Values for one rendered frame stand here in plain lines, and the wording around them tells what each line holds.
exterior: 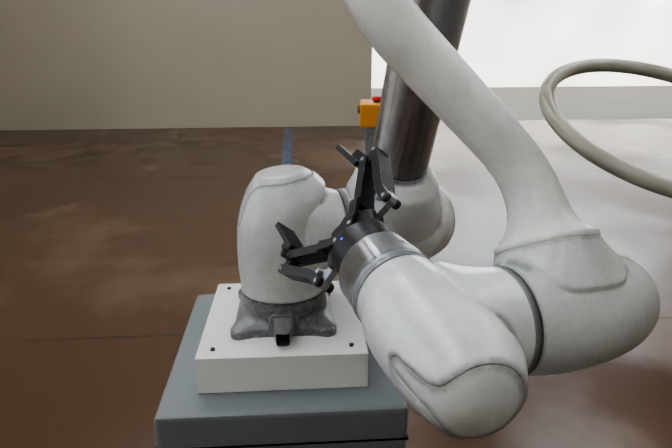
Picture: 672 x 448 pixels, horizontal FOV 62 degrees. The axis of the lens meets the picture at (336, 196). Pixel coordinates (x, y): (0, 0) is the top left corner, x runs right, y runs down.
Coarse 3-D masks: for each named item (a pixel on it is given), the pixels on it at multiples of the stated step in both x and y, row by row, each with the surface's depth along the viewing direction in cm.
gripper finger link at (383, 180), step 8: (376, 152) 68; (376, 160) 67; (384, 160) 68; (376, 168) 66; (384, 168) 67; (376, 176) 65; (384, 176) 66; (392, 176) 67; (376, 184) 65; (384, 184) 64; (392, 184) 66; (376, 192) 64; (384, 192) 62; (392, 192) 65; (384, 200) 62
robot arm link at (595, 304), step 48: (384, 0) 54; (384, 48) 56; (432, 48) 54; (432, 96) 56; (480, 96) 55; (480, 144) 56; (528, 144) 55; (528, 192) 54; (528, 240) 52; (576, 240) 51; (576, 288) 49; (624, 288) 50; (576, 336) 48; (624, 336) 50
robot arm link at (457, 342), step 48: (384, 288) 48; (432, 288) 46; (480, 288) 46; (528, 288) 48; (384, 336) 46; (432, 336) 42; (480, 336) 41; (528, 336) 46; (432, 384) 41; (480, 384) 40; (480, 432) 42
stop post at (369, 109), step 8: (360, 104) 194; (368, 104) 192; (376, 104) 192; (360, 112) 193; (368, 112) 193; (376, 112) 193; (360, 120) 194; (368, 120) 194; (376, 120) 194; (368, 128) 197; (368, 136) 198; (368, 144) 199; (368, 152) 200
